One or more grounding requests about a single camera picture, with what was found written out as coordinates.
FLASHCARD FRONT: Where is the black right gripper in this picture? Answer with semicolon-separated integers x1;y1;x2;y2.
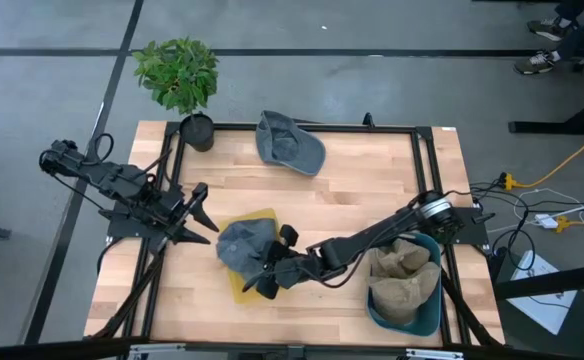
255;224;324;302

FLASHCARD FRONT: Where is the white cable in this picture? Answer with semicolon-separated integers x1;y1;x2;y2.
486;174;584;236

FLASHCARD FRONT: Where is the teal plastic bin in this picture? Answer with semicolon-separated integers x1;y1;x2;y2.
364;230;444;338

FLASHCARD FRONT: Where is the white paper sheet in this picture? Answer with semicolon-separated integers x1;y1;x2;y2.
507;249;580;336

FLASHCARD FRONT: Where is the black metal bar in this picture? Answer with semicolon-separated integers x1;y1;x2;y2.
494;261;584;301

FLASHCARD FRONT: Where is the yellow extension cable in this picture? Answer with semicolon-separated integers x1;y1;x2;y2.
503;123;584;192

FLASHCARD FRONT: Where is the silver metal bracket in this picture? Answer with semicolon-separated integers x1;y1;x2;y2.
404;348;466;360
128;342;187;360

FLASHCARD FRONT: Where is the black rig crossbar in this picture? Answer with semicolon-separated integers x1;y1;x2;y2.
0;337;584;360

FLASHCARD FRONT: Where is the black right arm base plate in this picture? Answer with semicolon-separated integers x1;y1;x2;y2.
449;204;491;246

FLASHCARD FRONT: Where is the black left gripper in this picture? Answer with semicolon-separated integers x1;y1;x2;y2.
161;183;221;247

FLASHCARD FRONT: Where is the black cable bundle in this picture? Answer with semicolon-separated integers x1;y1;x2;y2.
459;172;541;274

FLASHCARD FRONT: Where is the person's leg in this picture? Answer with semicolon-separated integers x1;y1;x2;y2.
554;0;584;62

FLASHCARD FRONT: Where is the yellow plug with cable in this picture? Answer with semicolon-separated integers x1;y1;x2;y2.
554;215;584;239

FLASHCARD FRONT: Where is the black aluminium table frame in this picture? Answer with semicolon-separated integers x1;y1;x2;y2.
84;119;506;349

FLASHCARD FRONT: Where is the person's shoe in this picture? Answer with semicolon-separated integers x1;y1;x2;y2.
514;49;557;76
526;17;571;43

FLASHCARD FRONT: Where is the grey-blue baseball cap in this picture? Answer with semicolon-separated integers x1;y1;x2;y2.
215;217;281;282
255;109;327;178

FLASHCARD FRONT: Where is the black desk frame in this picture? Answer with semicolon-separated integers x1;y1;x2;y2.
508;44;584;136

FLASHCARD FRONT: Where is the yellow plastic bin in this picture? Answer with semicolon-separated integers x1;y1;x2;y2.
218;207;294;305

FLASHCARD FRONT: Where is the white power adapter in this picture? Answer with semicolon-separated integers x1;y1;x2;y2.
533;213;560;231

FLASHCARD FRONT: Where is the tan baseball cap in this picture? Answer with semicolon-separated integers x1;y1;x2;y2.
366;261;443;325
369;238;432;281

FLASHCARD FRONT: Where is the green plant in black pot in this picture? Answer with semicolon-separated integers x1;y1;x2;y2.
131;37;221;153

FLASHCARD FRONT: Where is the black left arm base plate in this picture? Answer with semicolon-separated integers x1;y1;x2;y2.
106;207;173;240

